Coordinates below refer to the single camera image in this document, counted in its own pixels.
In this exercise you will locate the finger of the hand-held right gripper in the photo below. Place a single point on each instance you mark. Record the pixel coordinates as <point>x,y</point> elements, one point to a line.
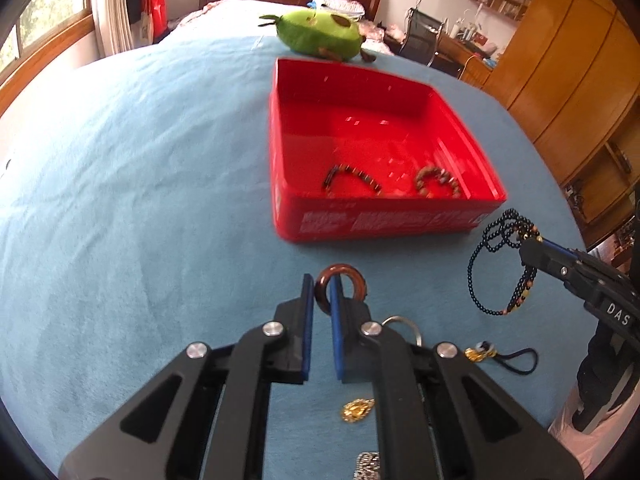
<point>542,262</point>
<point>560,250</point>

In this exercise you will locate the red hanging bag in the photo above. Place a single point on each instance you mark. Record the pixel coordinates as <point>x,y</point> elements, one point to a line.
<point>159,10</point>

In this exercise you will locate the wooden wardrobe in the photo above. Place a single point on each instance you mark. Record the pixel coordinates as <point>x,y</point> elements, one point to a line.
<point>565,60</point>

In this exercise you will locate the floral bed quilt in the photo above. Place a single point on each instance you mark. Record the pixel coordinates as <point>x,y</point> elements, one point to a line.
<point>235,7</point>

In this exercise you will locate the pink cloth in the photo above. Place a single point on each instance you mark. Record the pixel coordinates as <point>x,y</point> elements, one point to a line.
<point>570,425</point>

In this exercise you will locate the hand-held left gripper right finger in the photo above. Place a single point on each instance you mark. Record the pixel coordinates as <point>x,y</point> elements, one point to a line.
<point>336,332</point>

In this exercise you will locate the red plastic box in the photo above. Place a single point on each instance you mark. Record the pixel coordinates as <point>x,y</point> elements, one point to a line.
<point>300,220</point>

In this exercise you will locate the wooden framed bay window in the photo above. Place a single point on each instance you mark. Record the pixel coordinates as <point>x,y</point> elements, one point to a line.
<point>30,25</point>

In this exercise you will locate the wooden desk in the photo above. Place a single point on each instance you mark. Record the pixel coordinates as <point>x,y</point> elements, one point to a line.
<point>450,50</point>

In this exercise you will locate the black office chair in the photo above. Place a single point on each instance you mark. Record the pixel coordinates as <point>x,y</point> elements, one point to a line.
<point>420,30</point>

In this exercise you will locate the green avocado plush toy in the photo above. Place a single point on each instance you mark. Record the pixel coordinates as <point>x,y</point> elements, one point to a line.
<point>315,32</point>

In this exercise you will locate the folded clothes pile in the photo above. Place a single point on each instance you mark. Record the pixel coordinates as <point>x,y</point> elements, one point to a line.
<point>340,6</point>

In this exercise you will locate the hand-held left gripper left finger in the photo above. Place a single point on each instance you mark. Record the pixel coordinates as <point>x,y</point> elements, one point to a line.
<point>306,327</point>

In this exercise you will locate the silver bangle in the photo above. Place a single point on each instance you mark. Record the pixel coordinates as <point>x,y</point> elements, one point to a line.
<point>406,321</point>

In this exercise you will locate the gold pendant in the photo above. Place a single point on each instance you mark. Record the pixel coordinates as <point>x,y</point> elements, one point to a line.
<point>356,411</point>

